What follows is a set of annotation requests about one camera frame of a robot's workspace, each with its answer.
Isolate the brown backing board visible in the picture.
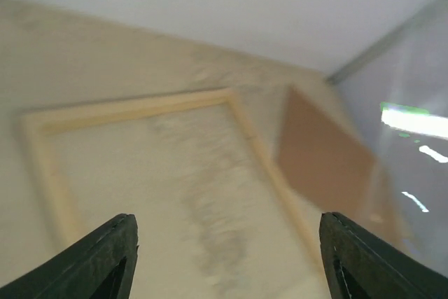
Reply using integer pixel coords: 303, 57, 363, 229
277, 87, 375, 218

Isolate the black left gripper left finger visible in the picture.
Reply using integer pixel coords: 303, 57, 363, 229
1, 214, 138, 298

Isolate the light wooden picture frame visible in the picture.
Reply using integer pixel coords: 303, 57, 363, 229
20, 88, 323, 272

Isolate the right aluminium corner post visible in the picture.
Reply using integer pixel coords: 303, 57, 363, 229
326, 0, 447, 85

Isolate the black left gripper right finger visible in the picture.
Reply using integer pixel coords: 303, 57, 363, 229
319, 212, 447, 299

